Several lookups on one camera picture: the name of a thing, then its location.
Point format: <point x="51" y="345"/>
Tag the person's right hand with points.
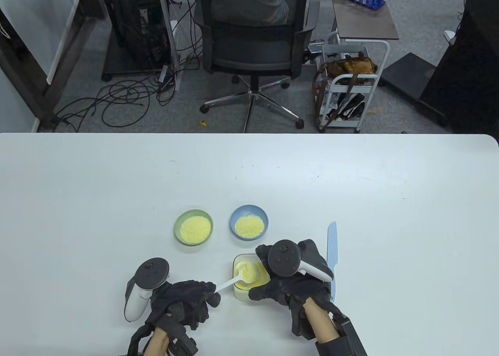
<point x="292" y="291"/>

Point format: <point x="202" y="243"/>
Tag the person's left hand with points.
<point x="183" y="297"/>

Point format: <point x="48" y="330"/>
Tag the black and white controller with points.
<point x="284" y="260"/>
<point x="150" y="272"/>

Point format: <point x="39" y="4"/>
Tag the white coffee spoon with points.
<point x="247" y="271"/>

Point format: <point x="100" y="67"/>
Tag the clear chicken bouillon container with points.
<point x="239" y="291"/>

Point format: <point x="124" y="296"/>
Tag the light blue plastic knife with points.
<point x="332" y="247"/>

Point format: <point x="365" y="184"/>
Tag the yellow chicken bouillon heap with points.
<point x="249" y="227"/>
<point x="195" y="230"/>

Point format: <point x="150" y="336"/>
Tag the person's left forearm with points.
<point x="158" y="342"/>

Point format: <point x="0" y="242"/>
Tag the person's right forearm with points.
<point x="323" y="325"/>

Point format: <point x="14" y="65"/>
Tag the small green dish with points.
<point x="180" y="221"/>

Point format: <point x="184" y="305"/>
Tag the small blue dish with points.
<point x="237" y="213"/>

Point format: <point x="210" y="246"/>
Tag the white rolling cart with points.
<point x="343" y="124"/>

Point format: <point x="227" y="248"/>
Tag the grey power strip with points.
<point x="164" y="75"/>

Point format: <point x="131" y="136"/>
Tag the brown leather bag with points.
<point x="351" y="65"/>

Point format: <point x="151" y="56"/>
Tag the black flat platform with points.
<point x="407" y="75"/>

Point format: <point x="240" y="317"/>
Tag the black office chair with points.
<point x="253" y="48"/>

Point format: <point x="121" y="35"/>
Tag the white metal desk leg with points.
<point x="170" y="40"/>

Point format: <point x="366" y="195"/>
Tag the black computer tower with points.
<point x="128" y="28"/>

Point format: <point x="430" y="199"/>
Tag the black cabinet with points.
<point x="468" y="79"/>

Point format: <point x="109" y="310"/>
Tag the small white device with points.
<point x="450" y="36"/>

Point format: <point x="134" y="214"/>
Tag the dark wooden desk frame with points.
<point x="23" y="83"/>

